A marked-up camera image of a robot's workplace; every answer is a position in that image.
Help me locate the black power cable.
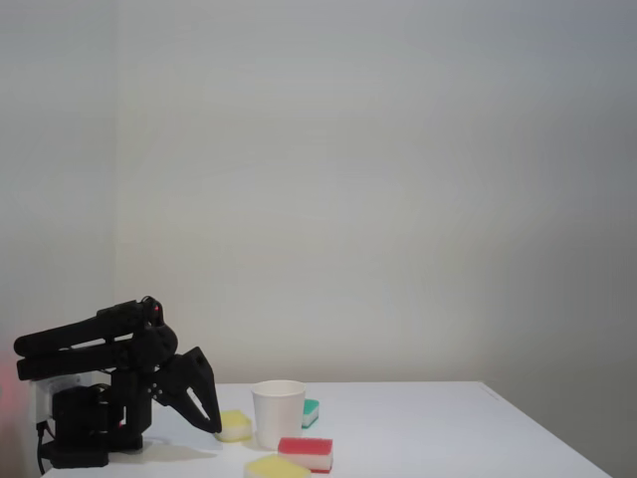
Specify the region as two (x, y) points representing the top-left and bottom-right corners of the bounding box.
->
(35, 420), (57, 474)

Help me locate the green and white sponge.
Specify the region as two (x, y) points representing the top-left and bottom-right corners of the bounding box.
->
(301, 398), (321, 430)

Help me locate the red and white sponge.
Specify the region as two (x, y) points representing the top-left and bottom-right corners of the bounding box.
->
(277, 436), (334, 473)

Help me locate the large yellow sponge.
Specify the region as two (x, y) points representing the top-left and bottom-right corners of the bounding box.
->
(243, 453), (313, 478)

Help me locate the white paper cup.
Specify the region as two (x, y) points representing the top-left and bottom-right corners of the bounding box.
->
(251, 379), (307, 450)

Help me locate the black power adapter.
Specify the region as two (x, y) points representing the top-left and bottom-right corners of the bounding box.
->
(51, 385), (109, 440)

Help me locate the small yellow sponge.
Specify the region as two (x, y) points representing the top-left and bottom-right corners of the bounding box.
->
(214, 409), (254, 443)

